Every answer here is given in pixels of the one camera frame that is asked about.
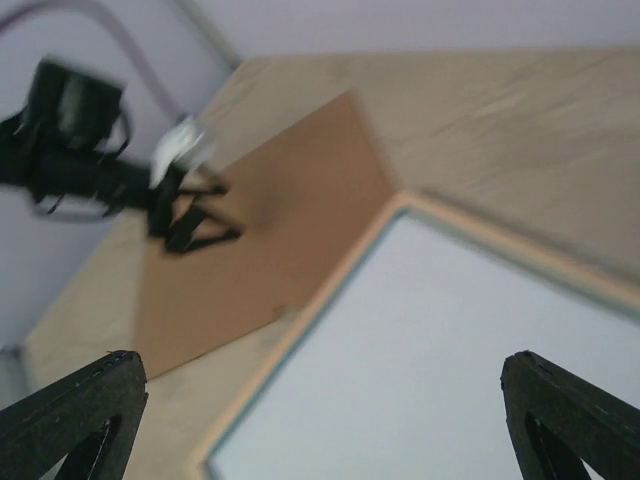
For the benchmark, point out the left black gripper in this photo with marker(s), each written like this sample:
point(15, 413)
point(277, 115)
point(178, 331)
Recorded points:
point(196, 229)

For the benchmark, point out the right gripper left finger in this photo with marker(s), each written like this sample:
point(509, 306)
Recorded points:
point(85, 423)

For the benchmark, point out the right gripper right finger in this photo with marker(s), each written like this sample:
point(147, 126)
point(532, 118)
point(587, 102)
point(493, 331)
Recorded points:
point(561, 426)

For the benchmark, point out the brown cardboard backing board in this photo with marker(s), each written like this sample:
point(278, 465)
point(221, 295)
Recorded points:
point(303, 198)

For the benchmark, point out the blue wooden picture frame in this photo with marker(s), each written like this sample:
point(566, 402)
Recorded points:
point(325, 310)

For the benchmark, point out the hot air balloon photo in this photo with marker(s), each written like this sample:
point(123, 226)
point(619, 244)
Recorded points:
point(425, 350)

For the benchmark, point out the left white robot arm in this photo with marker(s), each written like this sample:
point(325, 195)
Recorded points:
point(53, 149)

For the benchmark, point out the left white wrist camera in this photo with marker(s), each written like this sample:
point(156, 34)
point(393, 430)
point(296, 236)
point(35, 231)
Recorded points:
point(185, 148)

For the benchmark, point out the left aluminium corner post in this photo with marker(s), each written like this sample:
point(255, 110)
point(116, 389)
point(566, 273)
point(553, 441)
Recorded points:
point(212, 36)

